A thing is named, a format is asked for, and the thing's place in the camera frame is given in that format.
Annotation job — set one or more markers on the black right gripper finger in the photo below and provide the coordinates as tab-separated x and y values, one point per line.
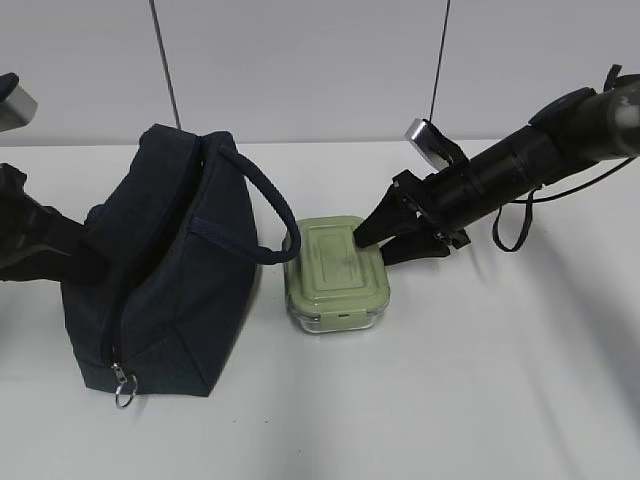
391	218
404	246

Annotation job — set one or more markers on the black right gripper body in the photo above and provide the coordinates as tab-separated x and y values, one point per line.
411	193

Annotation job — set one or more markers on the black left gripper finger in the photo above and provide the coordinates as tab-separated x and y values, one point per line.
71	258

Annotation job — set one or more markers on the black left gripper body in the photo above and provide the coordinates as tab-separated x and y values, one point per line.
30	233

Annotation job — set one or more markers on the green lid glass container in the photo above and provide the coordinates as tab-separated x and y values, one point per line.
332	285

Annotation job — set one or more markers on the navy blue lunch bag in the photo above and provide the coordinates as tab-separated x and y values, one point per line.
184	233

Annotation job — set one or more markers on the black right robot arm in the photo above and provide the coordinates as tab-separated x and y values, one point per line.
573	133

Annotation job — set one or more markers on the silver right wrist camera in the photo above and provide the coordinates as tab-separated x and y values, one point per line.
437	150

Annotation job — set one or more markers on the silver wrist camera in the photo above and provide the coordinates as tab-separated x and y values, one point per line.
437	150
18	108

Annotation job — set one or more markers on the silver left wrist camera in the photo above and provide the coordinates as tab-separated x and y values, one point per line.
18	108

